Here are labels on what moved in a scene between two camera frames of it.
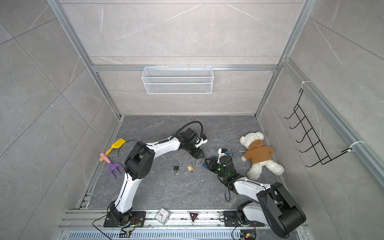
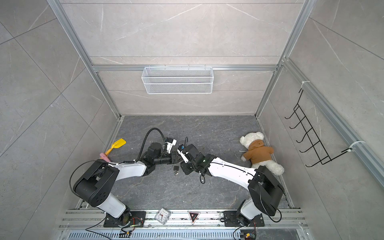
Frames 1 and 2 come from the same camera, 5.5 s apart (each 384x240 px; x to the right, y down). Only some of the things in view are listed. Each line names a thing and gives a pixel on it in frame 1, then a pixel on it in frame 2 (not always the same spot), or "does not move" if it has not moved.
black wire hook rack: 318,147 does not move
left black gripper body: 196,151 to 173,161
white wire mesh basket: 178,80 does not move
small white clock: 162,216 does not move
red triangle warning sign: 193,216 does not move
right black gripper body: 213,165 to 187,168
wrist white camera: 223,151 to 179,150
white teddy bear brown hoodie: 259,155 does not move
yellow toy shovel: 117,144 does not move
